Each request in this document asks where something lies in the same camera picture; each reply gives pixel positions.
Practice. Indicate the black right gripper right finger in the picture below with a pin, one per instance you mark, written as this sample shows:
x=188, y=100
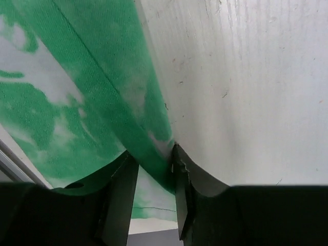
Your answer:
x=195, y=194

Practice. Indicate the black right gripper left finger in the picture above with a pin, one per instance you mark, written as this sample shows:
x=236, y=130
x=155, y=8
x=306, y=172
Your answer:
x=107, y=195

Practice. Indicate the green white tie-dye trousers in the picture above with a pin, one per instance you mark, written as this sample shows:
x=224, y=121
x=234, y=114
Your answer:
x=78, y=88

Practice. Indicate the aluminium table frame rail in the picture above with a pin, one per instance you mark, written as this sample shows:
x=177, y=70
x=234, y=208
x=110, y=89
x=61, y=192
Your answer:
x=16, y=170

